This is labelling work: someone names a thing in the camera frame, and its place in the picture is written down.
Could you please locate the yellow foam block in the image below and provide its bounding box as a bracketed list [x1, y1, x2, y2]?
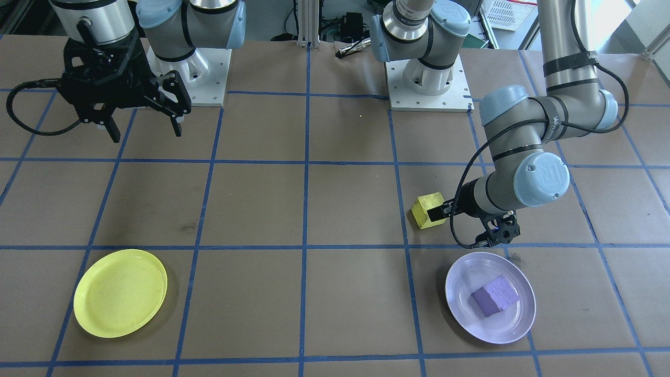
[411, 192, 447, 231]

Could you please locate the purple round plate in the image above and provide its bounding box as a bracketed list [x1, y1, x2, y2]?
[445, 252, 537, 345]

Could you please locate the purple foam block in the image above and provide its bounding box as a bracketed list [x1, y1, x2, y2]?
[470, 274, 520, 317]

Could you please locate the yellow round plate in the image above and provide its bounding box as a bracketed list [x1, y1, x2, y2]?
[73, 249, 168, 338]

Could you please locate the silver metal connector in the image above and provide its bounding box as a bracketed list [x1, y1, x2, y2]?
[335, 38, 373, 59]

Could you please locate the black power box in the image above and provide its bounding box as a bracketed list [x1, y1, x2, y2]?
[343, 13, 365, 37]

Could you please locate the white plastic basket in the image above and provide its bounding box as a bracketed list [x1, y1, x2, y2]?
[481, 0, 540, 31]

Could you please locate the aluminum corner bar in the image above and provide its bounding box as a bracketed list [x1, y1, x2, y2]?
[643, 37, 670, 61]

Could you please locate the white square base plate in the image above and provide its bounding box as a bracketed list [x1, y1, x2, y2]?
[384, 55, 474, 112]
[139, 46, 232, 107]

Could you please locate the aluminum frame post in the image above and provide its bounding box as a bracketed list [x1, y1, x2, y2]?
[296, 0, 321, 49]

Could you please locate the black cable bundle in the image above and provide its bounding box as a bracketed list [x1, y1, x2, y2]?
[319, 16, 346, 42]

